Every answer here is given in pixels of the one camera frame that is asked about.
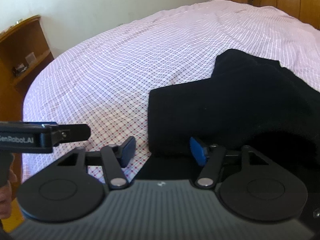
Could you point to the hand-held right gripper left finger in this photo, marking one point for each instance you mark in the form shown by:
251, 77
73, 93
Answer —
128, 152

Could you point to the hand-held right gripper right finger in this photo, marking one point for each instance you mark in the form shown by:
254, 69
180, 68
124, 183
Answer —
197, 153

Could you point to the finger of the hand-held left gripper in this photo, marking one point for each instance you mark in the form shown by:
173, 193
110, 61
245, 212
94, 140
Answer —
75, 132

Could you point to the black buttoned cardigan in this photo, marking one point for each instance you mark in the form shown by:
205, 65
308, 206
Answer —
225, 100

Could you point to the person's left hand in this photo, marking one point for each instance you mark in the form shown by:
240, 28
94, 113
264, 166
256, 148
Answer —
5, 200

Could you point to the wooden bedside shelf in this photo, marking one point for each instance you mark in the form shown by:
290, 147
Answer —
10, 87

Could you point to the small dark item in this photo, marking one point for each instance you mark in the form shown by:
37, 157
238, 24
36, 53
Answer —
20, 68

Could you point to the small clear box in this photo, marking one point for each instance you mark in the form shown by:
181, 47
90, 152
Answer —
30, 57

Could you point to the bed with pink checked sheet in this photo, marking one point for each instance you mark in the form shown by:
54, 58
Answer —
125, 67

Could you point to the wooden wardrobe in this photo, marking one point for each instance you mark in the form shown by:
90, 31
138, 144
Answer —
287, 0

